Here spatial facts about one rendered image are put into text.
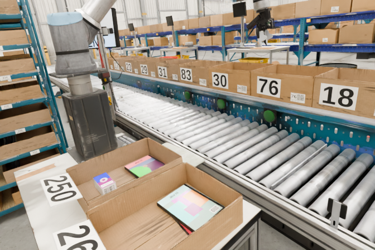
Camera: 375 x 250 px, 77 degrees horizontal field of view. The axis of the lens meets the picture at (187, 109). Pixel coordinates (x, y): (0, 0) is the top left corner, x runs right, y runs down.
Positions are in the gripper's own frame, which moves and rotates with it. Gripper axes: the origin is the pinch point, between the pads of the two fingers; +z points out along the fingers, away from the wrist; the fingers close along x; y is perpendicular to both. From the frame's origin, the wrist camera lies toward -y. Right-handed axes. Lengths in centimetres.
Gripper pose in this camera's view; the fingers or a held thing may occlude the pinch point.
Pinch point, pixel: (262, 43)
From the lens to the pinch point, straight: 159.8
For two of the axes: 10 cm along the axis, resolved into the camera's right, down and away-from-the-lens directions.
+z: 2.0, 9.4, 2.7
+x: 7.3, -3.3, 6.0
